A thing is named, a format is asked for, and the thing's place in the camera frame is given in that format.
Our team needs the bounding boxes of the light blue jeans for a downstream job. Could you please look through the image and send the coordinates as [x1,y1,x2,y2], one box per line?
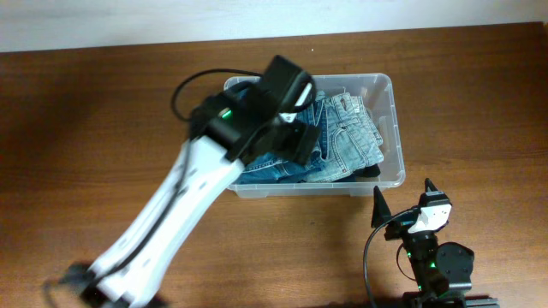
[302,91,384,183]

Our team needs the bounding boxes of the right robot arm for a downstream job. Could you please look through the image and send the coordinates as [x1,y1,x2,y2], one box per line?
[363,179,500,308]

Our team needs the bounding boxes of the dark blue jeans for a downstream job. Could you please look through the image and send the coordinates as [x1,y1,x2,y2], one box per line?
[235,91,329,185]

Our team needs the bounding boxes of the dark grey garment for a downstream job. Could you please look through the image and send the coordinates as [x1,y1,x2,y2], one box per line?
[354,164,381,178]

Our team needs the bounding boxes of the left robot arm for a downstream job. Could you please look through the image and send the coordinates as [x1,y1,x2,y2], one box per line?
[42,56,320,307]

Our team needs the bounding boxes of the clear plastic storage bin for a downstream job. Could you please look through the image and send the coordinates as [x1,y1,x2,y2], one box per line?
[228,73,406,198]

